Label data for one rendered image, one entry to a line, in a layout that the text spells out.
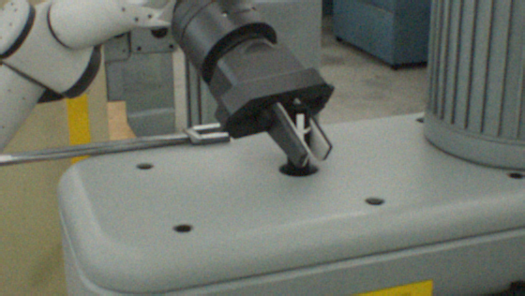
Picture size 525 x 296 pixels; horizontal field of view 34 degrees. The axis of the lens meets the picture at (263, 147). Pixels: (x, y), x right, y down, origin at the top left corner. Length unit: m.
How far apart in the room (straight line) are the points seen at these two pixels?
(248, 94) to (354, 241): 0.17
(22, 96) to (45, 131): 1.44
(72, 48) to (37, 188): 1.56
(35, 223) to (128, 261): 2.00
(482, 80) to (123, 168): 0.35
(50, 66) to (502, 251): 0.59
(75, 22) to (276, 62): 0.30
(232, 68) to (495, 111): 0.25
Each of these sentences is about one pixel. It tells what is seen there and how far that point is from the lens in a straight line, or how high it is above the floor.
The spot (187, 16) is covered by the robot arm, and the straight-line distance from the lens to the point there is 0.85.
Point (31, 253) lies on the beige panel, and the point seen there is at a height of 0.99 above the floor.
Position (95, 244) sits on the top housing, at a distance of 0.69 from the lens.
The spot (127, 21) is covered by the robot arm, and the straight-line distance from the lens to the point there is 0.97.
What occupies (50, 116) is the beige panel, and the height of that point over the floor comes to 1.42.
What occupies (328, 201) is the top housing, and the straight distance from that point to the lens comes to 0.74.
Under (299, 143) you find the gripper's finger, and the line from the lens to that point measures 0.77.
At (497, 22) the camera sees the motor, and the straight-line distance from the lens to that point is 0.81.
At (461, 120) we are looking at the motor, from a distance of 0.85.
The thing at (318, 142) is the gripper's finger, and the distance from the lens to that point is 0.79.
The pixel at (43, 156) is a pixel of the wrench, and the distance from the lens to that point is 0.86.
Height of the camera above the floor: 2.19
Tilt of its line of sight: 21 degrees down
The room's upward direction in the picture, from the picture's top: straight up
